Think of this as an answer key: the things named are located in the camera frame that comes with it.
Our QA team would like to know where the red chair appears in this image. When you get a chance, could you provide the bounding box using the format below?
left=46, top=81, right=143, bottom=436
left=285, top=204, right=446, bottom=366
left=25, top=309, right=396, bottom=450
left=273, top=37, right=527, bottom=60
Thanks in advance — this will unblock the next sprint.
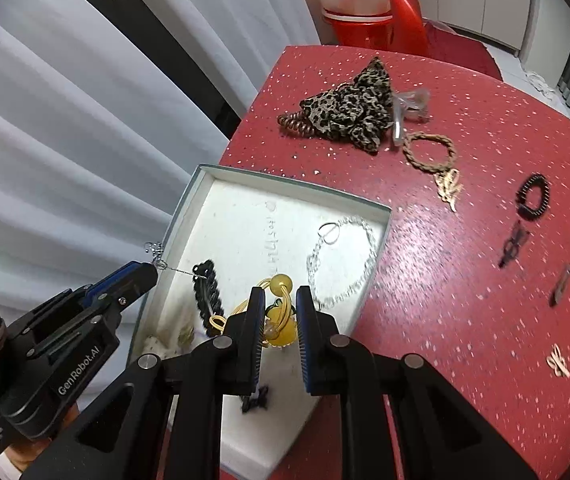
left=387, top=0, right=503, bottom=81

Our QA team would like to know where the white curtain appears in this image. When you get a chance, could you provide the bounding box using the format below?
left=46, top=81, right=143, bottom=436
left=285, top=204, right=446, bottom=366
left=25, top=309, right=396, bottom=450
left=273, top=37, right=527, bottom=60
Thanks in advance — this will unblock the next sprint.
left=0, top=0, right=316, bottom=306

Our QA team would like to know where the silver decorated hairpin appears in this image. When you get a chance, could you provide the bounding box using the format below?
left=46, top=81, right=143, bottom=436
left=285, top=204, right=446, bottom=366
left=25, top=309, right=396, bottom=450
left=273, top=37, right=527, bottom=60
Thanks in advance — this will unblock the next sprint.
left=145, top=242, right=198, bottom=276

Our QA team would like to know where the brown snap hair clip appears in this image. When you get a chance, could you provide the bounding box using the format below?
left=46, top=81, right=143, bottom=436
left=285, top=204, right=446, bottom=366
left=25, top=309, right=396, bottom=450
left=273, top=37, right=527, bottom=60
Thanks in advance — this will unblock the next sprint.
left=550, top=263, right=570, bottom=307

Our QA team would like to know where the clear claw hair clip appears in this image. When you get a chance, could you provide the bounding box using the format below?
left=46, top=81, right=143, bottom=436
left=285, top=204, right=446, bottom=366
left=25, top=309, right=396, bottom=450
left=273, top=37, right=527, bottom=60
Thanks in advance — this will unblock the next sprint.
left=390, top=89, right=430, bottom=147

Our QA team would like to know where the leopard print scrunchie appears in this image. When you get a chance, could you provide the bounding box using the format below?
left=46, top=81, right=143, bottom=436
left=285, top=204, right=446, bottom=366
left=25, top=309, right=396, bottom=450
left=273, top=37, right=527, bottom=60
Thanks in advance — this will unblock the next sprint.
left=299, top=57, right=396, bottom=156

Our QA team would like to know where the black bow hair clip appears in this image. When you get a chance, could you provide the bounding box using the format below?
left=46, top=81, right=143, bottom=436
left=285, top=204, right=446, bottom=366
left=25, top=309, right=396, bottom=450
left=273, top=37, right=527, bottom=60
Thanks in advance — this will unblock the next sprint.
left=497, top=220, right=530, bottom=268

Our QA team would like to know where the cream dotted bow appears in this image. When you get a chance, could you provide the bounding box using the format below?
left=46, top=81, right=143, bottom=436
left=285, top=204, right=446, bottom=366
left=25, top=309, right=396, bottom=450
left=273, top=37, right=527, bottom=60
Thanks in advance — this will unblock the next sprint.
left=142, top=335, right=176, bottom=359

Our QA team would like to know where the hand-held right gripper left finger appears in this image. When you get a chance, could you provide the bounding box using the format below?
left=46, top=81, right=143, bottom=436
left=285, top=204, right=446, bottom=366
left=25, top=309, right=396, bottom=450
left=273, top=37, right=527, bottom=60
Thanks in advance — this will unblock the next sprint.
left=20, top=286, right=267, bottom=480

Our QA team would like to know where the brown braided tie with charm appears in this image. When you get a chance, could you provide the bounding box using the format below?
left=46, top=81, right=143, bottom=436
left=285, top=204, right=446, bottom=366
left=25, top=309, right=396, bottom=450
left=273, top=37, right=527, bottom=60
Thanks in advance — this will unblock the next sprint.
left=402, top=131, right=463, bottom=211

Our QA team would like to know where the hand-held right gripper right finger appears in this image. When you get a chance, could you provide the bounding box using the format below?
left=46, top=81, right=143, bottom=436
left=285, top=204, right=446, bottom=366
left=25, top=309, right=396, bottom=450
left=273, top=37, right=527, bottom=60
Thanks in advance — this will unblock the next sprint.
left=295, top=285, right=538, bottom=480

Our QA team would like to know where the grey box with white inside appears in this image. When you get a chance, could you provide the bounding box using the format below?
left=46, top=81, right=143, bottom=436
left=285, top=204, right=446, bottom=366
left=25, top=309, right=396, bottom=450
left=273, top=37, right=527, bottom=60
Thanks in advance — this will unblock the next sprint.
left=130, top=164, right=393, bottom=478

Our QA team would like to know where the red plastic basin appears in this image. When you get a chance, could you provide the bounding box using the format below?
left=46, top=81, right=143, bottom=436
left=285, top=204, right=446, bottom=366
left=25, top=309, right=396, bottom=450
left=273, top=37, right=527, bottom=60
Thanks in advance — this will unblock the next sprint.
left=322, top=7, right=396, bottom=50

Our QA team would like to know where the yellow beaded hair tie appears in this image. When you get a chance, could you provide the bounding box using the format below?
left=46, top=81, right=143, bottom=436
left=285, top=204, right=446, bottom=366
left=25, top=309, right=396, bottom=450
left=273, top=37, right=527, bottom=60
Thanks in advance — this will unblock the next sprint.
left=210, top=273, right=300, bottom=350

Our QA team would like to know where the brown spiral hair tie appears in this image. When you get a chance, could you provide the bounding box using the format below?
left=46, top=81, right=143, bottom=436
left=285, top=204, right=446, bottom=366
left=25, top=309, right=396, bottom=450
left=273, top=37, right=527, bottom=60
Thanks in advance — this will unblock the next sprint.
left=277, top=112, right=316, bottom=138

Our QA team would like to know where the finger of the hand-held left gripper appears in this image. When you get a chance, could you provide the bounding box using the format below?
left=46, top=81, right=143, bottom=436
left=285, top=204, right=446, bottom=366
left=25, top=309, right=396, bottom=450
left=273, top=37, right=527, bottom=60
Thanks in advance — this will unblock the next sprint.
left=78, top=261, right=141, bottom=307
left=94, top=263, right=159, bottom=326

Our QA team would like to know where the small black claw clip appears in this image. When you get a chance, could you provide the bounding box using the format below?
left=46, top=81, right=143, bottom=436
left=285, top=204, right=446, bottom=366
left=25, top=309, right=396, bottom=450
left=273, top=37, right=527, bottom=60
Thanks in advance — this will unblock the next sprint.
left=241, top=385, right=271, bottom=415

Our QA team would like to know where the beige bow hair clip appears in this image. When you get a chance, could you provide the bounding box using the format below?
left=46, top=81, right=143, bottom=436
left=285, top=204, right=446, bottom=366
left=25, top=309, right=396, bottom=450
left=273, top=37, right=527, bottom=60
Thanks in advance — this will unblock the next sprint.
left=546, top=344, right=570, bottom=378

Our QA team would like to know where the person's left hand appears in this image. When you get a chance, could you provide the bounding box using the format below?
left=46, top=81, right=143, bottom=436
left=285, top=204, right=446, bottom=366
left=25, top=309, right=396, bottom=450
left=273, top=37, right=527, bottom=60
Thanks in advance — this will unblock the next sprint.
left=2, top=402, right=83, bottom=473

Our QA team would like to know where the black beaded hair clip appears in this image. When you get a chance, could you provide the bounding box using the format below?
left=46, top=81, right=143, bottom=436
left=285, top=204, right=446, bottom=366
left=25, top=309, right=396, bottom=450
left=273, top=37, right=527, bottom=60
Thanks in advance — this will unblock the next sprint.
left=192, top=259, right=226, bottom=336

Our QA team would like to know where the black spiral hair tie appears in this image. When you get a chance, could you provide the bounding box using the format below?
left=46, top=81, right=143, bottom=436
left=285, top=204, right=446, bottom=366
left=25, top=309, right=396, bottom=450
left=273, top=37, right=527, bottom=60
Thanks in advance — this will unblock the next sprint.
left=516, top=173, right=550, bottom=220

